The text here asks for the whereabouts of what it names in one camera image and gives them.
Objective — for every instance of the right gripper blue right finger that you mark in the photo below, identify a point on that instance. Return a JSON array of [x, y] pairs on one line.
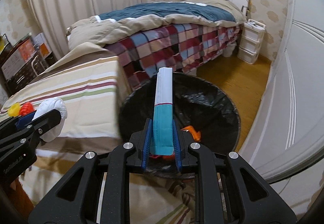
[[177, 146]]

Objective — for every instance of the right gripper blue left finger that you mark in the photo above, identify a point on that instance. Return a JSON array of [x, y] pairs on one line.
[[146, 137]]

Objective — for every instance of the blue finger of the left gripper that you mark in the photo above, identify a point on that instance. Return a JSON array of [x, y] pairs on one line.
[[25, 118], [43, 123]]

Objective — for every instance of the yellow foam fruit net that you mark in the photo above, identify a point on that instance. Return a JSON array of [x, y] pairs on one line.
[[14, 110]]

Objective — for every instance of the red foam fruit net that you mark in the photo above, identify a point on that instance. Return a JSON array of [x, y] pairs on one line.
[[26, 109]]

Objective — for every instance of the white tissue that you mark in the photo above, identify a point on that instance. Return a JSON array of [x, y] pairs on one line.
[[47, 105]]

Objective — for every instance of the red trash in bin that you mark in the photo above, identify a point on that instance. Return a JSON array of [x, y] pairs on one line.
[[164, 157]]

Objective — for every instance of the orange trash in bin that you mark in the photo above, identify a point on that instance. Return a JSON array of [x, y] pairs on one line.
[[195, 134]]

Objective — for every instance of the black lined trash bin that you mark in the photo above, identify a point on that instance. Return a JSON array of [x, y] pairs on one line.
[[196, 103]]

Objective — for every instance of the striped table cloth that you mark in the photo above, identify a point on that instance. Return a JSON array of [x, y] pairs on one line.
[[93, 85]]

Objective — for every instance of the plaid bed sheet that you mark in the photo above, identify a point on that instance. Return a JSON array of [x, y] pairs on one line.
[[182, 47]]

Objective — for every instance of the white wardrobe door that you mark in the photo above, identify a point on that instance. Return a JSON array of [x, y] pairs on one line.
[[287, 134]]

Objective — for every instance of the small white waste bin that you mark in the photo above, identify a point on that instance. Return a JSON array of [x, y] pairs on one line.
[[229, 49]]

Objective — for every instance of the white plastic drawer unit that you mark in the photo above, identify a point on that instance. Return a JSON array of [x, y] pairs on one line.
[[251, 41]]

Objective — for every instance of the beige and blue duvet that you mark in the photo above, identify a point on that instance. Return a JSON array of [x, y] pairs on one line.
[[111, 27]]

